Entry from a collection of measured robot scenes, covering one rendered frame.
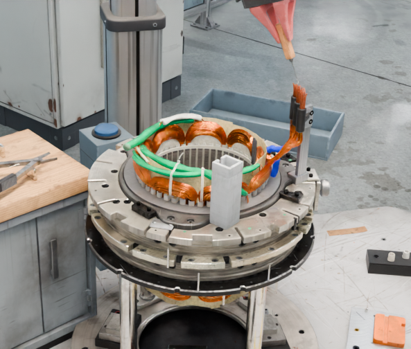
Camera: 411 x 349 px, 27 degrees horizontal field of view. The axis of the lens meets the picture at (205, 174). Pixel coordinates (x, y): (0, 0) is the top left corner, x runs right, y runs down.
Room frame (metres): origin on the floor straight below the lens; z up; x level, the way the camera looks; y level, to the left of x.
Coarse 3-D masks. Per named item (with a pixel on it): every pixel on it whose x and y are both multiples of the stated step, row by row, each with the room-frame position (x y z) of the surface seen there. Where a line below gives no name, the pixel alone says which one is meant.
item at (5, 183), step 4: (8, 176) 1.05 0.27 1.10; (12, 176) 1.05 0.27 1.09; (16, 176) 1.06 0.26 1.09; (0, 180) 1.04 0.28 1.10; (4, 180) 1.04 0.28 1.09; (8, 180) 1.04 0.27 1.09; (12, 180) 1.05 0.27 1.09; (16, 180) 1.06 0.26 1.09; (0, 184) 1.03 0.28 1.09; (4, 184) 1.04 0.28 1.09; (8, 184) 1.04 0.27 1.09; (12, 184) 1.05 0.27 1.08; (0, 188) 1.03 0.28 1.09; (4, 188) 1.04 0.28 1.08; (0, 192) 1.03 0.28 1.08
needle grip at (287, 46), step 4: (276, 24) 1.35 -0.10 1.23; (280, 24) 1.34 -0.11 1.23; (280, 28) 1.34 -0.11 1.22; (280, 32) 1.34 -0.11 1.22; (280, 36) 1.34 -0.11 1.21; (284, 36) 1.34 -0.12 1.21; (280, 40) 1.34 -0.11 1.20; (284, 40) 1.34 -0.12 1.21; (284, 44) 1.34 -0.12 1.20; (288, 44) 1.34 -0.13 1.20; (284, 48) 1.34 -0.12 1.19; (288, 48) 1.33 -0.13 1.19; (292, 48) 1.34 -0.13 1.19; (284, 52) 1.34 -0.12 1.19; (288, 52) 1.33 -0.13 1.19; (292, 52) 1.34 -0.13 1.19; (288, 56) 1.33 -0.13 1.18; (292, 56) 1.33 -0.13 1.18
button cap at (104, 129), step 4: (100, 124) 1.33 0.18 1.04; (104, 124) 1.33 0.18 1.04; (108, 124) 1.33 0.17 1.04; (112, 124) 1.33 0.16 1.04; (96, 128) 1.31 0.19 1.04; (100, 128) 1.31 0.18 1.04; (104, 128) 1.31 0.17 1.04; (108, 128) 1.31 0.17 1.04; (112, 128) 1.32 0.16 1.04; (116, 128) 1.32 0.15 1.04; (96, 132) 1.31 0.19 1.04; (100, 132) 1.30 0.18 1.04; (104, 132) 1.30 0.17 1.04; (108, 132) 1.30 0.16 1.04; (112, 132) 1.30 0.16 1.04; (116, 132) 1.31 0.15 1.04
